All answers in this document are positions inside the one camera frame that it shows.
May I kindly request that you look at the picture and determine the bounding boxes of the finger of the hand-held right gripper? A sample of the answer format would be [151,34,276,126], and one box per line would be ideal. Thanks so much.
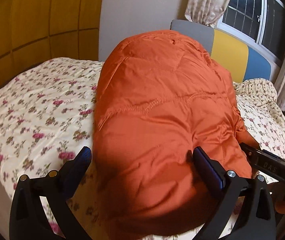
[240,142,285,183]
[261,149,285,168]

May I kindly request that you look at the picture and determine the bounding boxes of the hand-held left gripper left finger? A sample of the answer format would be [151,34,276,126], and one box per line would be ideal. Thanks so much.
[9,146,93,240]

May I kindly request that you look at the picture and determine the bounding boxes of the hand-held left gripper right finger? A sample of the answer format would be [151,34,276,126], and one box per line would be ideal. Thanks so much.
[192,147,276,240]

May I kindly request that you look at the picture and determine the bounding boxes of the orange puffer jacket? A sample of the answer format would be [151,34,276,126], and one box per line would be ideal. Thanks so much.
[93,29,255,238]

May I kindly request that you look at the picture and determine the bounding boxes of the cream small floral duvet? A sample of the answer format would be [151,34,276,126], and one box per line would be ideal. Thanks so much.
[232,77,285,120]

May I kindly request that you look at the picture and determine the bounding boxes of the white rose print quilt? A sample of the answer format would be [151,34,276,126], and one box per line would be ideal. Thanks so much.
[0,57,285,240]

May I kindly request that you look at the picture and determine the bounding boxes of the grey yellow blue headboard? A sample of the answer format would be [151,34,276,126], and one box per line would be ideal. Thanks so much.
[170,19,273,84]

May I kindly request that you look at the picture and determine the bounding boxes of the wooden wardrobe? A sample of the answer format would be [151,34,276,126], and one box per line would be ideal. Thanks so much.
[0,0,105,85]

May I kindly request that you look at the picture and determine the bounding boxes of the white framed window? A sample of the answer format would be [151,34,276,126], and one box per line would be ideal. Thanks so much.
[217,0,285,65]

